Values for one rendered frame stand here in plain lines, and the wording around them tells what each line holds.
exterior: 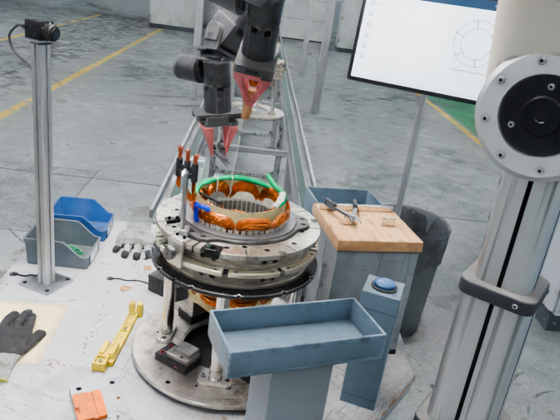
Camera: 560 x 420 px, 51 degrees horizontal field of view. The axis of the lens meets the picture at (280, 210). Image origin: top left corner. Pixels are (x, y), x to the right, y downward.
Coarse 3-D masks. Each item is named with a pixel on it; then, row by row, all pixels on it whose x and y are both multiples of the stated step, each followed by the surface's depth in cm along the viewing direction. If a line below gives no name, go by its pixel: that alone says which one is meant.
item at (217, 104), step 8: (208, 88) 119; (216, 88) 118; (224, 88) 119; (208, 96) 119; (216, 96) 119; (224, 96) 120; (208, 104) 120; (216, 104) 120; (224, 104) 120; (192, 112) 123; (200, 112) 121; (208, 112) 121; (216, 112) 120; (224, 112) 121; (232, 112) 122; (240, 112) 122; (200, 120) 120
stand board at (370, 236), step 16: (320, 224) 129; (336, 224) 125; (368, 224) 127; (400, 224) 130; (336, 240) 119; (352, 240) 118; (368, 240) 120; (384, 240) 121; (400, 240) 122; (416, 240) 123
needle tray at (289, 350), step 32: (224, 320) 89; (256, 320) 91; (288, 320) 93; (320, 320) 96; (352, 320) 97; (224, 352) 81; (256, 352) 80; (288, 352) 82; (320, 352) 84; (352, 352) 87; (256, 384) 91; (288, 384) 87; (320, 384) 89; (256, 416) 92; (288, 416) 89; (320, 416) 92
